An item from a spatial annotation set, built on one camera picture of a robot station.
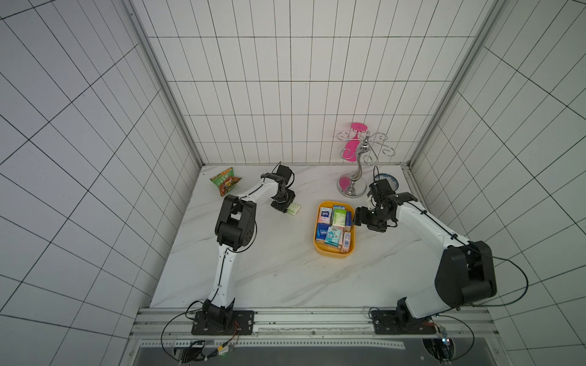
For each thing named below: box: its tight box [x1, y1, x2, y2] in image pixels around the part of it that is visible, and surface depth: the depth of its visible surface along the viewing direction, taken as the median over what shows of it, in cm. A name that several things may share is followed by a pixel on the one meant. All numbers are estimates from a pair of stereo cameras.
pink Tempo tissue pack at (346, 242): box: [341, 231, 351, 254], surface depth 88 cm
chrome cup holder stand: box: [335, 130, 397, 199], surface depth 96 cm
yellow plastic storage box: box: [312, 200, 356, 259], surface depth 88 cm
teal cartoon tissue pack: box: [324, 225, 345, 248], surface depth 86 cm
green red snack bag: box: [209, 166, 242, 197], surface depth 109 cm
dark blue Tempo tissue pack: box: [315, 222, 331, 244], surface depth 89 cm
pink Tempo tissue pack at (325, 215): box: [318, 206, 333, 225], surface depth 95 cm
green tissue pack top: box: [286, 202, 301, 216], surface depth 101 cm
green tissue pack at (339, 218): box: [331, 205, 348, 228], surface depth 92 cm
